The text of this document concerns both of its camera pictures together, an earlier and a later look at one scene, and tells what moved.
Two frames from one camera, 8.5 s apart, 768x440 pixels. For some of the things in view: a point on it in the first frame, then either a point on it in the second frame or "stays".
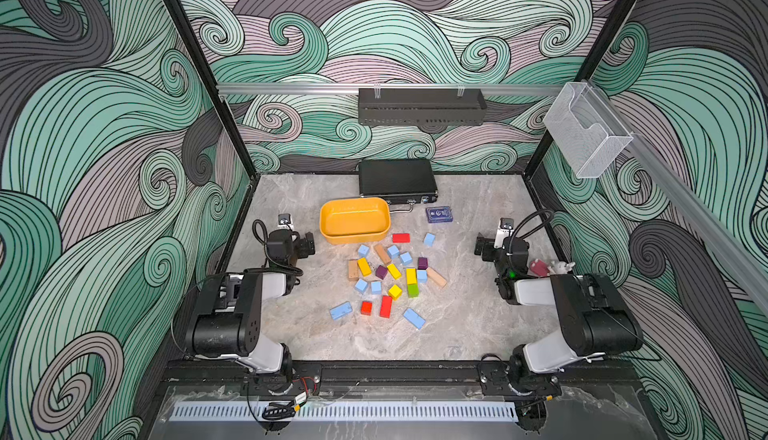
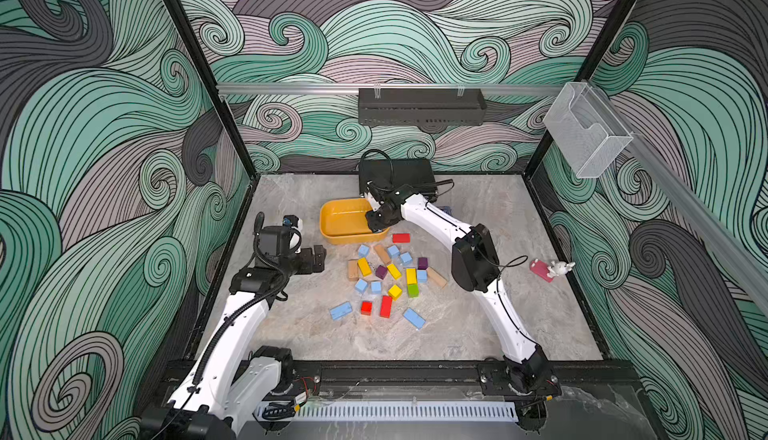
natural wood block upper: x=382 y=252 stays
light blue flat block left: x=341 y=310 stays
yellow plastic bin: x=352 y=221 stays
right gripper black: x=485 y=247 → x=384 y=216
